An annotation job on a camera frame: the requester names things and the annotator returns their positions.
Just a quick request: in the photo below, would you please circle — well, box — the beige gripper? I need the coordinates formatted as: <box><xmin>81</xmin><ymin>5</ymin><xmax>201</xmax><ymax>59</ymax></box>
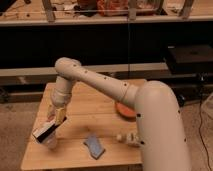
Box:
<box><xmin>47</xmin><ymin>89</ymin><xmax>72</xmax><ymax>125</ymax></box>

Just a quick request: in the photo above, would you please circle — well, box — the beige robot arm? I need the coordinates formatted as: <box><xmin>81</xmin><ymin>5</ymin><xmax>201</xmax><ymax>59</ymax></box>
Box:
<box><xmin>51</xmin><ymin>57</ymin><xmax>192</xmax><ymax>171</ymax></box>

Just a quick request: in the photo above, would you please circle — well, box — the wooden table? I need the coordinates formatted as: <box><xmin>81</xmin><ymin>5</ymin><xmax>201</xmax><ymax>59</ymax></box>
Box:
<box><xmin>21</xmin><ymin>82</ymin><xmax>141</xmax><ymax>171</ymax></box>

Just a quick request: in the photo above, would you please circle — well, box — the blue grey cloth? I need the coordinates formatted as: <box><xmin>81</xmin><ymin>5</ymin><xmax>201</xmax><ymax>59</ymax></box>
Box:
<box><xmin>84</xmin><ymin>134</ymin><xmax>105</xmax><ymax>160</ymax></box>

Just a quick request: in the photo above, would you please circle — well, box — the orange bowl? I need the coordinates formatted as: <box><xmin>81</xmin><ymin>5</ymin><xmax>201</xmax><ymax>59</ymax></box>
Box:
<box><xmin>115</xmin><ymin>102</ymin><xmax>136</xmax><ymax>120</ymax></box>

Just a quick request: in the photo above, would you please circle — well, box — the small beige toy figure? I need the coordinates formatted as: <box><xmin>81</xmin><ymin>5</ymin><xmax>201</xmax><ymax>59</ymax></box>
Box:
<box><xmin>116</xmin><ymin>132</ymin><xmax>139</xmax><ymax>147</ymax></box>

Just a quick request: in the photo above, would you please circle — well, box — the long wooden shelf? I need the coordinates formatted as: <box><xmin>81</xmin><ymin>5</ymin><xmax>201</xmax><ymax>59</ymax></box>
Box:
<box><xmin>0</xmin><ymin>0</ymin><xmax>213</xmax><ymax>27</ymax></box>

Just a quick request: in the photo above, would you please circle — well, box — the black box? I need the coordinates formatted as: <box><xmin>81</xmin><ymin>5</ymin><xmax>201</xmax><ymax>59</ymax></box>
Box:
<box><xmin>165</xmin><ymin>45</ymin><xmax>213</xmax><ymax>74</ymax></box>

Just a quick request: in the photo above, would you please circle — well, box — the black cable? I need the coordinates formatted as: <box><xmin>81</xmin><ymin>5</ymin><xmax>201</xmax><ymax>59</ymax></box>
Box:
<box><xmin>197</xmin><ymin>74</ymin><xmax>213</xmax><ymax>164</ymax></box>

